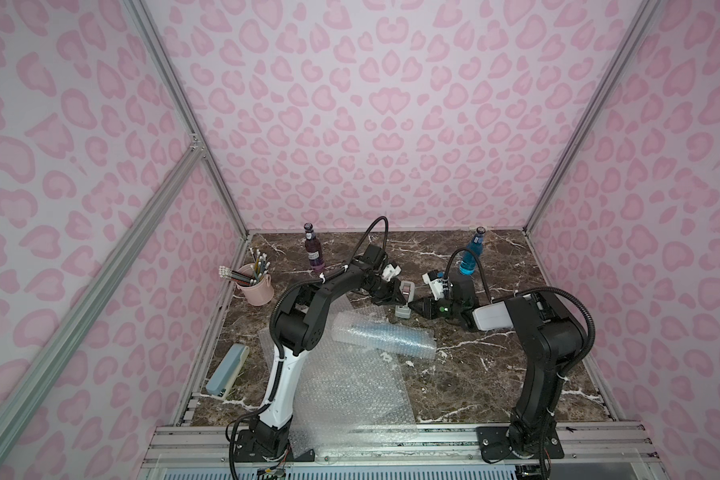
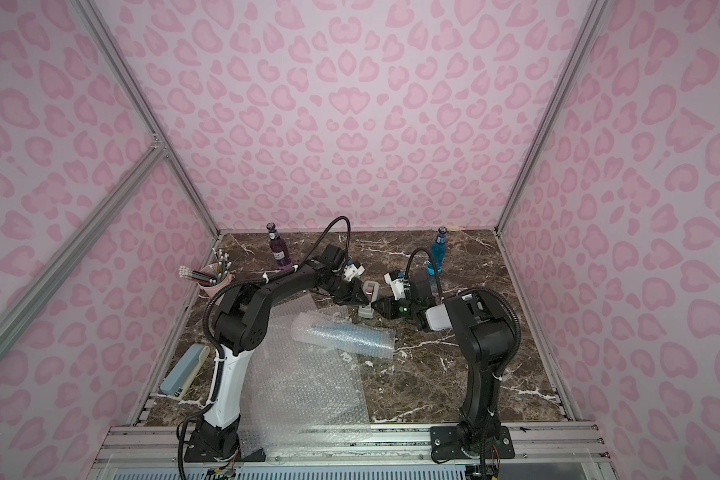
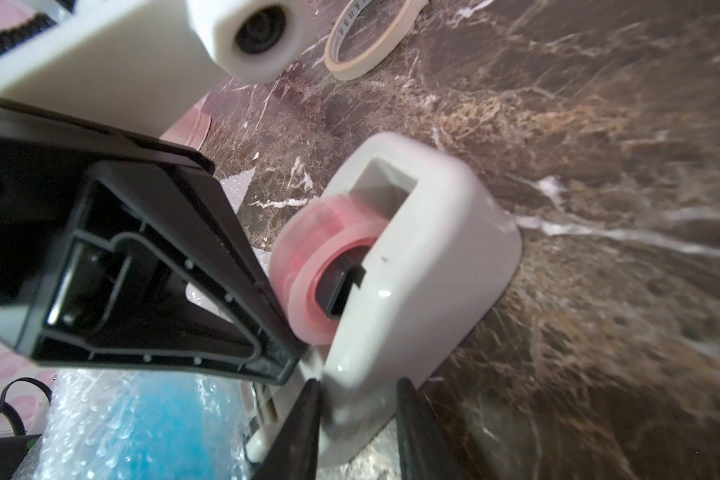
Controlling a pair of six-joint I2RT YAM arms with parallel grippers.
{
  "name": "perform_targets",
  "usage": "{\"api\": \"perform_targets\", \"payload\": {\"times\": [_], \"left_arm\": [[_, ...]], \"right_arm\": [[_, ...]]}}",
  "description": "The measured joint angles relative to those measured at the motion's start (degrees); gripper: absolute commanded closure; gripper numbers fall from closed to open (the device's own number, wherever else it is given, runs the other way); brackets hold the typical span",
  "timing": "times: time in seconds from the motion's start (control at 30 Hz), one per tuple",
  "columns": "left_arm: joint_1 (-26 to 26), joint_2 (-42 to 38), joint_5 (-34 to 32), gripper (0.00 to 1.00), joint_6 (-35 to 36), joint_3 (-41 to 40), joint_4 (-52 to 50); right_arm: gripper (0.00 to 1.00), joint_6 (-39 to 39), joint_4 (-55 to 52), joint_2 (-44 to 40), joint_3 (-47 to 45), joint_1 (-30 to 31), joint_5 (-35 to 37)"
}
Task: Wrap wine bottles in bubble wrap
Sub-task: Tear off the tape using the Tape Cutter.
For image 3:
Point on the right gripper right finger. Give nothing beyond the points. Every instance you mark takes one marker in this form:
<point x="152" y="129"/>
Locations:
<point x="423" y="451"/>

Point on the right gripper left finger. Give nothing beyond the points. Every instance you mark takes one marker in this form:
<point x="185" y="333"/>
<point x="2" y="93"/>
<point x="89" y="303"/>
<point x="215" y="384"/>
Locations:
<point x="294" y="453"/>

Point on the blue bottle with label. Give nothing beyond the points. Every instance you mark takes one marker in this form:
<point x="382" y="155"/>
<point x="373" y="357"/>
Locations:
<point x="170" y="426"/>

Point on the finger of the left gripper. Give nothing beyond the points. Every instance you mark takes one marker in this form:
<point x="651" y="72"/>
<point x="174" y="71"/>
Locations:
<point x="122" y="251"/>

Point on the white tape dispenser pink roll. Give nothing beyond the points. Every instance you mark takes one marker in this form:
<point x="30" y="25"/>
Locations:
<point x="382" y="277"/>

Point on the pink pen cup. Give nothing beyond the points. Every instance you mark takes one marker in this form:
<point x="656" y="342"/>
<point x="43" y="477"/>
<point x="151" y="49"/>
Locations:
<point x="191" y="129"/>

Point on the bubble wrap sheet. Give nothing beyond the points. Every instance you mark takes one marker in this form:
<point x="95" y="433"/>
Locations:
<point x="84" y="397"/>

